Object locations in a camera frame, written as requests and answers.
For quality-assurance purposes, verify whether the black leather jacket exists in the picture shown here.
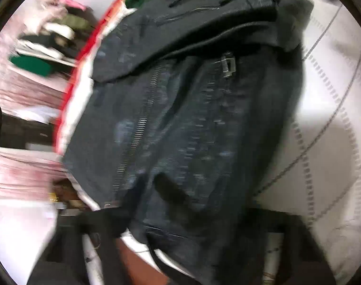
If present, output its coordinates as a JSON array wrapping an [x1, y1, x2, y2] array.
[[62, 0, 314, 285]]

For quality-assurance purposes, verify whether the pile of mixed clothes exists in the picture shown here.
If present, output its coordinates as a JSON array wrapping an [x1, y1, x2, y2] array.
[[16, 0, 98, 66]]

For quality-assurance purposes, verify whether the pink striped blanket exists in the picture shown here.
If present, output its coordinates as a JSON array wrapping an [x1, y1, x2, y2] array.
[[0, 30, 77, 202]]

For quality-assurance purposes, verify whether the white quilted bed cover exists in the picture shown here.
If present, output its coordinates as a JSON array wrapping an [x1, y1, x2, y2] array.
[[252, 0, 361, 285]]

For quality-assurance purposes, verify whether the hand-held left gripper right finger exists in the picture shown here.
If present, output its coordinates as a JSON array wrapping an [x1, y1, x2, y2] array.
[[252, 208, 337, 285]]

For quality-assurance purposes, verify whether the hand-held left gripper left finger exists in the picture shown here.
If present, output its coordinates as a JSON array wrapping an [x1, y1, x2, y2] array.
[[28, 184, 139, 285]]

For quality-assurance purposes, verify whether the red white green garment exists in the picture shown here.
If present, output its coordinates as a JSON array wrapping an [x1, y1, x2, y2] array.
[[54, 0, 184, 211]]

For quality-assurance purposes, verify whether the green folded cloth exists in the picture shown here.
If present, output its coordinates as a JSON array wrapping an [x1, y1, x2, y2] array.
[[9, 53, 55, 79]]

